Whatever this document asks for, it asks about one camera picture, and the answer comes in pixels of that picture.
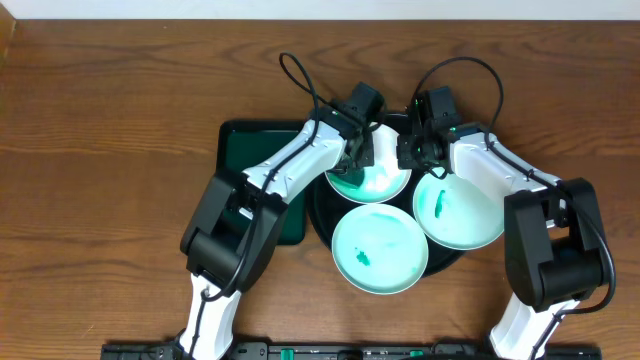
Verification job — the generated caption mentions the white plate top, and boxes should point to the white plate top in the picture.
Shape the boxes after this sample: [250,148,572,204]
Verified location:
[325,125,411,204]

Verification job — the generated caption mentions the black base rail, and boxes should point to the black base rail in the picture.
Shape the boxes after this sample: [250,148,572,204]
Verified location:
[99,339,604,360]

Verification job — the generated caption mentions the black round tray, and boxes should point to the black round tray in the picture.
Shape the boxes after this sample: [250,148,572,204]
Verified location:
[305,171,465,278]

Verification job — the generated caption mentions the white plate right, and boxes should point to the white plate right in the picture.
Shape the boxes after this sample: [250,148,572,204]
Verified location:
[412,174,504,251]

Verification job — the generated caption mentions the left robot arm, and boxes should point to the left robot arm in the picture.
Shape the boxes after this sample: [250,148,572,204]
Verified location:
[178,110,382,359]

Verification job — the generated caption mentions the white plate bottom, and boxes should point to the white plate bottom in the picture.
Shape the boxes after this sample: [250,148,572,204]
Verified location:
[331,204,429,295]

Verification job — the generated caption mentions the black rectangular tray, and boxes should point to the black rectangular tray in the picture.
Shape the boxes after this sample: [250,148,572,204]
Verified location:
[216,119,306,246]

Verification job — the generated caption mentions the right black cable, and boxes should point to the right black cable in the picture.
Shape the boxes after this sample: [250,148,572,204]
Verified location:
[409,55,617,360]

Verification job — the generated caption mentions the green wavy sponge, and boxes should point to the green wavy sponge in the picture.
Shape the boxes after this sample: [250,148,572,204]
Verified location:
[329,169,365,188]

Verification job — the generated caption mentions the white plate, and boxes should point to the white plate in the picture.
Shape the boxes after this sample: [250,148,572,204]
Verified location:
[412,174,504,251]
[325,125,411,204]
[331,204,429,295]

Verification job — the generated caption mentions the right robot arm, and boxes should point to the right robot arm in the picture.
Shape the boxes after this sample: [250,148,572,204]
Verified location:
[397,110,617,359]

